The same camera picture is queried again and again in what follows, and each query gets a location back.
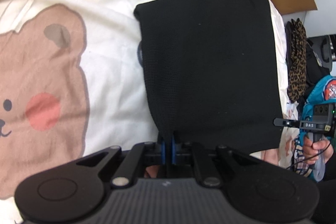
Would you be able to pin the leopard print garment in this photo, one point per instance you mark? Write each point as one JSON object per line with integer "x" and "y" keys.
{"x": 296, "y": 58}

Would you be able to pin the blue cartoon print garment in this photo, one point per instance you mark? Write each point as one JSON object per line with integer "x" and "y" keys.
{"x": 323, "y": 92}

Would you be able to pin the black bear patchwork shorts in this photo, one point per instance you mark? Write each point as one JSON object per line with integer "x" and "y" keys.
{"x": 210, "y": 71}

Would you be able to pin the cream bear print bedsheet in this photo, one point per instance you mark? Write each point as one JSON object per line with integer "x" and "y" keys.
{"x": 72, "y": 83}

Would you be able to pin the person's right hand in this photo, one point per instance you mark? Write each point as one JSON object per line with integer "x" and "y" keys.
{"x": 311, "y": 149}

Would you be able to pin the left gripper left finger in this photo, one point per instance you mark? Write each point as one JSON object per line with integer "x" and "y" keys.
{"x": 133, "y": 163}

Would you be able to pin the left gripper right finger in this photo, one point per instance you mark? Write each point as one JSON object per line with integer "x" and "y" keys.
{"x": 191, "y": 160}

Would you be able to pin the black suitcase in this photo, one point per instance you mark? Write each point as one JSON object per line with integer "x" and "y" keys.
{"x": 323, "y": 51}

